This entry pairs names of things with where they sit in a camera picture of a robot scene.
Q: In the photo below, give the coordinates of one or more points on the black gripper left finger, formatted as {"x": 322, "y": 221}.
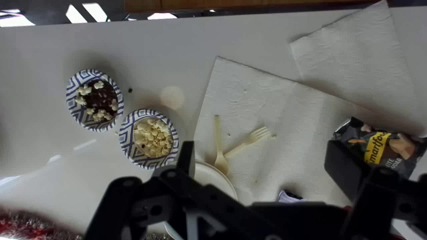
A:
{"x": 134, "y": 204}

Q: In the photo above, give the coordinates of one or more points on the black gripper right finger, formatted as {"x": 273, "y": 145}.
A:
{"x": 382, "y": 195}

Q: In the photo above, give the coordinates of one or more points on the patterned paper bowl white contents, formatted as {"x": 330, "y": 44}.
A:
{"x": 128, "y": 141}

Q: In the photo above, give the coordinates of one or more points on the white candy pieces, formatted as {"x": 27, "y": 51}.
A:
{"x": 154, "y": 137}

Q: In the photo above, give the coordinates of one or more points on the patterned paper bowl dark contents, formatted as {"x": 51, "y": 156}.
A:
{"x": 78, "y": 113}

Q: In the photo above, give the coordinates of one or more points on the black yellow snack bag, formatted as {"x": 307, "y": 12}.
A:
{"x": 382, "y": 148}

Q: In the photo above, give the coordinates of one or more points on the small blue white wrapper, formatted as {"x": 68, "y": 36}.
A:
{"x": 291, "y": 196}

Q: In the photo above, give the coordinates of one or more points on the cream plastic spoon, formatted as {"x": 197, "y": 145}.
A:
{"x": 219, "y": 151}

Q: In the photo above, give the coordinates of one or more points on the red silver tinsel garland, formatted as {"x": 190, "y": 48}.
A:
{"x": 27, "y": 227}

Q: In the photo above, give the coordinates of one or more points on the dark and white candy mix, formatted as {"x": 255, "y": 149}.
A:
{"x": 102, "y": 100}

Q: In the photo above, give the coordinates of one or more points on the white napkin under forks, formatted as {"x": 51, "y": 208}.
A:
{"x": 275, "y": 107}

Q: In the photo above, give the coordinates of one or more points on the plain white paper napkin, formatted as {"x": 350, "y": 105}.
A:
{"x": 355, "y": 57}

